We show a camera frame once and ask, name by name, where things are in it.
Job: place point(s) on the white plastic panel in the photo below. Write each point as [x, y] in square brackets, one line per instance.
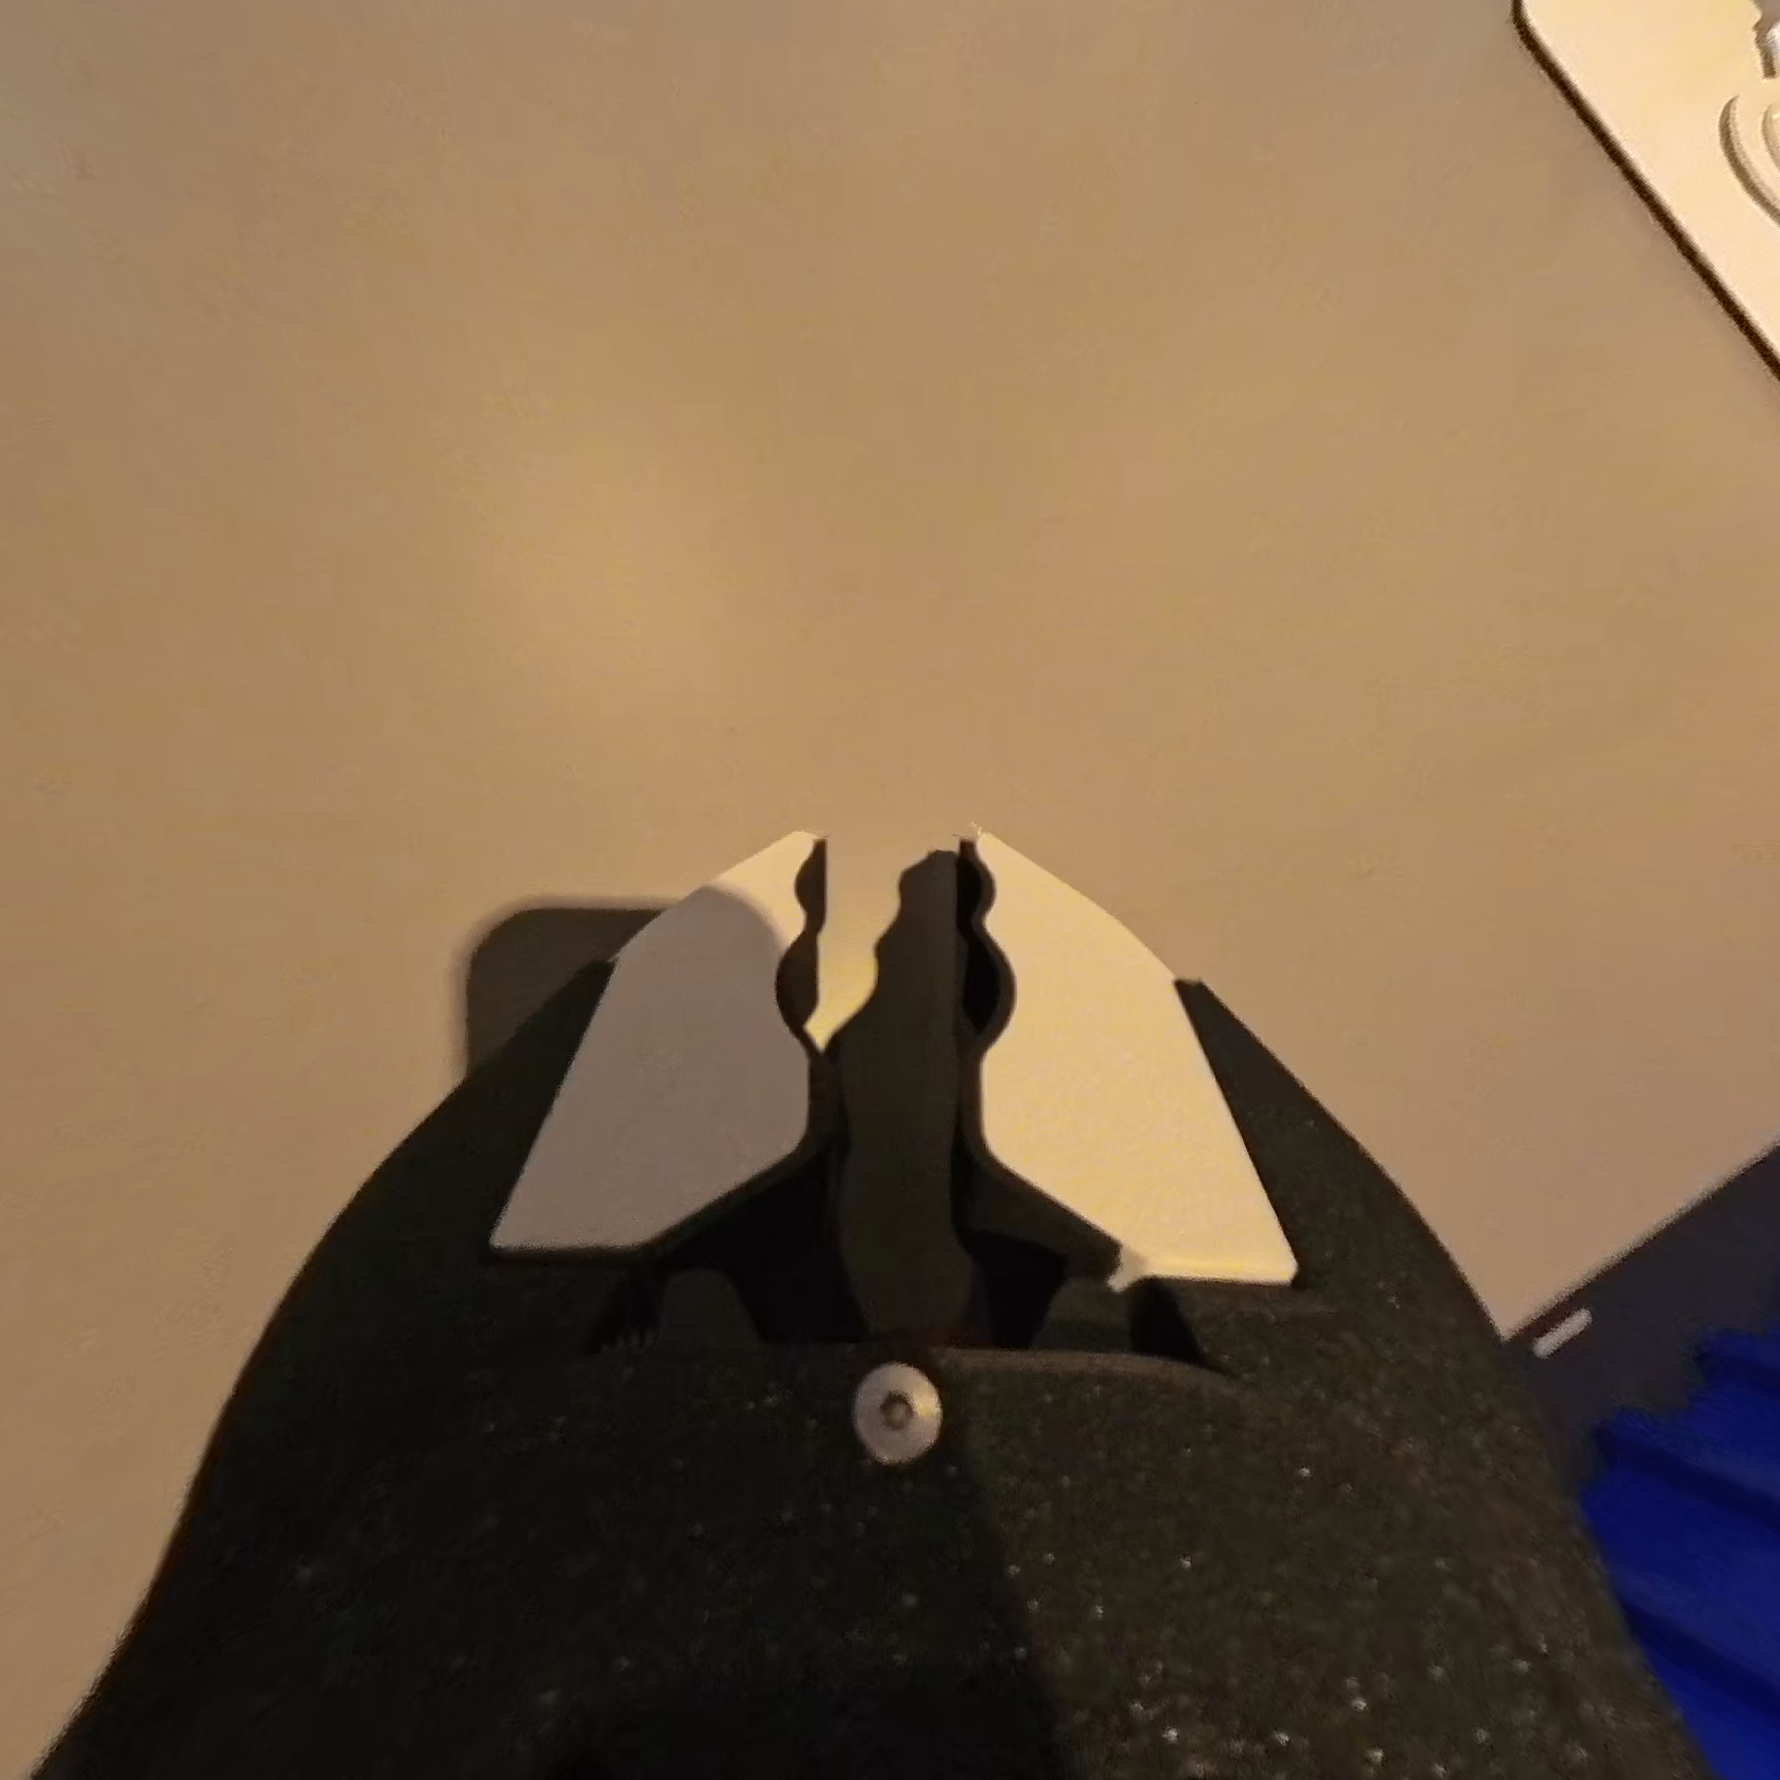
[1667, 123]

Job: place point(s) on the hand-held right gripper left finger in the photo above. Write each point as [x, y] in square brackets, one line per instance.
[652, 1098]

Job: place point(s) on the dark blue box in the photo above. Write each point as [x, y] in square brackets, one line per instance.
[1680, 1458]

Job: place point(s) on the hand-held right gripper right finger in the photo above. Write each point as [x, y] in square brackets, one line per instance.
[1116, 1112]

